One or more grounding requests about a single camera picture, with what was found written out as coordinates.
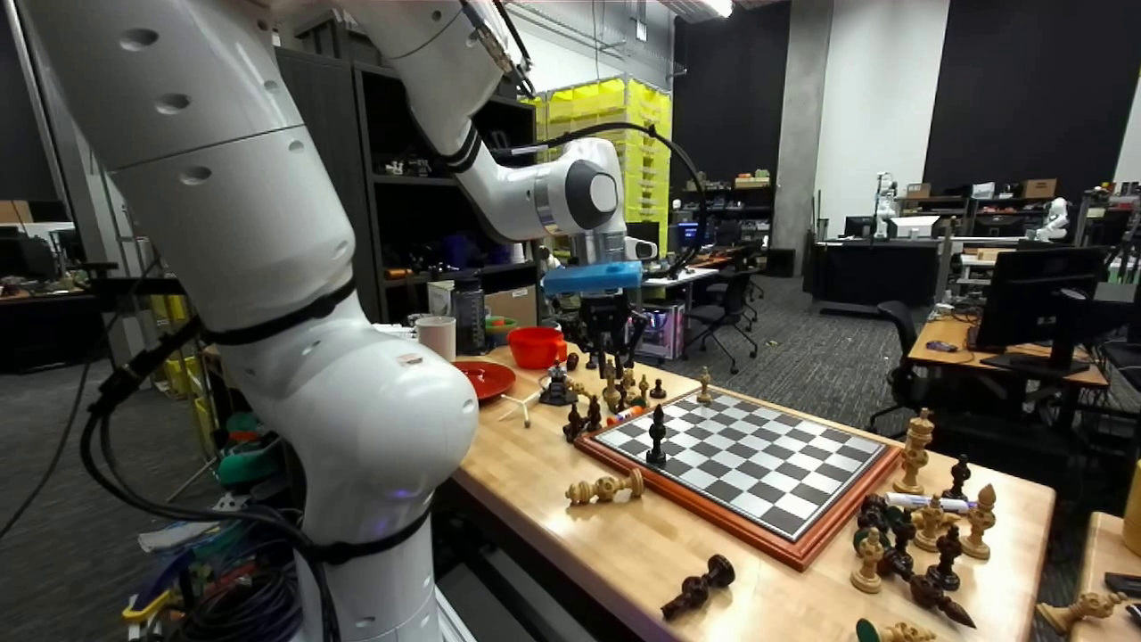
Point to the black cabinet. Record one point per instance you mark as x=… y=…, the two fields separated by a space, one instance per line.
x=874 y=273

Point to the black white chessboard, red frame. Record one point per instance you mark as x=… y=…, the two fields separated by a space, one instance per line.
x=761 y=469

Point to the black office chair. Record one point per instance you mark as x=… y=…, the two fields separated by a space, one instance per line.
x=725 y=311
x=891 y=321

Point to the white plastic cup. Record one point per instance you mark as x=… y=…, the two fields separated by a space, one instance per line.
x=437 y=335

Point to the white glue stick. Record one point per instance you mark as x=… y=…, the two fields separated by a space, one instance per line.
x=904 y=500

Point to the tan wooden chess piece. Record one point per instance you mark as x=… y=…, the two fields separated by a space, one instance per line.
x=1073 y=612
x=983 y=522
x=625 y=482
x=586 y=488
x=641 y=391
x=867 y=562
x=702 y=381
x=625 y=387
x=930 y=525

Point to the black metal shelf unit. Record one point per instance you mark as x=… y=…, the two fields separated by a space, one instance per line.
x=405 y=179

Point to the wooden office desk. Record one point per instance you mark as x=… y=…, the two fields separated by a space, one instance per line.
x=949 y=340

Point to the small white object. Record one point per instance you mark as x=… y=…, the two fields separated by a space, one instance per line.
x=523 y=411

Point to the red plastic plate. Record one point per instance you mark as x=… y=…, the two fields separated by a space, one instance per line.
x=489 y=378

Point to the tan piece with green base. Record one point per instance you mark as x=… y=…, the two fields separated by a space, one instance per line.
x=891 y=631

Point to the brown cardboard box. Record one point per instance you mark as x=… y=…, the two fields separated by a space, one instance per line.
x=511 y=309

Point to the red plastic bowl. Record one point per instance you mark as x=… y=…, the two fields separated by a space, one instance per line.
x=537 y=348

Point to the black computer monitor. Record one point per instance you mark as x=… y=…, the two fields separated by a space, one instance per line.
x=1038 y=291

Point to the dark cluttered workbench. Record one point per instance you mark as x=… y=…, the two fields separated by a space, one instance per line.
x=48 y=321

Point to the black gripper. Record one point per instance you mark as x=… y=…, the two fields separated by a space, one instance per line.
x=602 y=315

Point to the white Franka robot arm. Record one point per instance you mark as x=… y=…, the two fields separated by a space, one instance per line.
x=236 y=214

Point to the dark tumbler bottle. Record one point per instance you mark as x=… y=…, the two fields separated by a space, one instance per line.
x=469 y=311

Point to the yellow storage bin stack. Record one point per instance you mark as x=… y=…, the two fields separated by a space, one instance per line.
x=619 y=109

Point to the small dark chess piece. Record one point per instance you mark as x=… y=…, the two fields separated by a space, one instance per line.
x=570 y=360

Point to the tall tan chess piece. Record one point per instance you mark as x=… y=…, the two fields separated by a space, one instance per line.
x=914 y=448

